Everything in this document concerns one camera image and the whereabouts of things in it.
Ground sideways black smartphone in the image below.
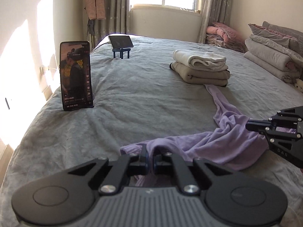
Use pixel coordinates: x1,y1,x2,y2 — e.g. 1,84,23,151
108,35,134,49

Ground pink hanging jacket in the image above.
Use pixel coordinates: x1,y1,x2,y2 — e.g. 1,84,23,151
86,0,106,20

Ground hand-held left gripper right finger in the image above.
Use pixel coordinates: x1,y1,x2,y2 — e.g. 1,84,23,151
153,148,233,194

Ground blue phone stand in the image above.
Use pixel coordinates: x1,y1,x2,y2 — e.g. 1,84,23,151
112,48,131,59

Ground folded grey and pink quilt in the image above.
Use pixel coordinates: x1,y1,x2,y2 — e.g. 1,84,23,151
244,52,302,84

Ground bed with grey sheet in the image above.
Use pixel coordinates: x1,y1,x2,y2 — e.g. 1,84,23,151
0,35,303,227

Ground grey star-print curtain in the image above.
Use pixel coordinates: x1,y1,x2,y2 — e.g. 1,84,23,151
198,0,233,44
96,0,132,37

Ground folded striped blanket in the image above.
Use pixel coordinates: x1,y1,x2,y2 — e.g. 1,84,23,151
205,34,245,53

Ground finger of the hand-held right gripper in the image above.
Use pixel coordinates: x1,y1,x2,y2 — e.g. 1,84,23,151
265,129,303,150
246,106,303,131

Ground upright black smartphone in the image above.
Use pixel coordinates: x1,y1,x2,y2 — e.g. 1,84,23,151
59,41,94,111

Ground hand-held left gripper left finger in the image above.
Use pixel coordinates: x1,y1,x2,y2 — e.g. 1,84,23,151
67,144,149,194

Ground purple pants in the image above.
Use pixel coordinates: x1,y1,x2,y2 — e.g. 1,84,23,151
120,84,303,187

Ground folded cream garment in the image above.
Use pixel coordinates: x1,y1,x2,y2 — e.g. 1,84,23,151
173,49,227,68

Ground grey pillow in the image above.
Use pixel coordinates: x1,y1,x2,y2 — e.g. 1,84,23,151
248,21,303,52

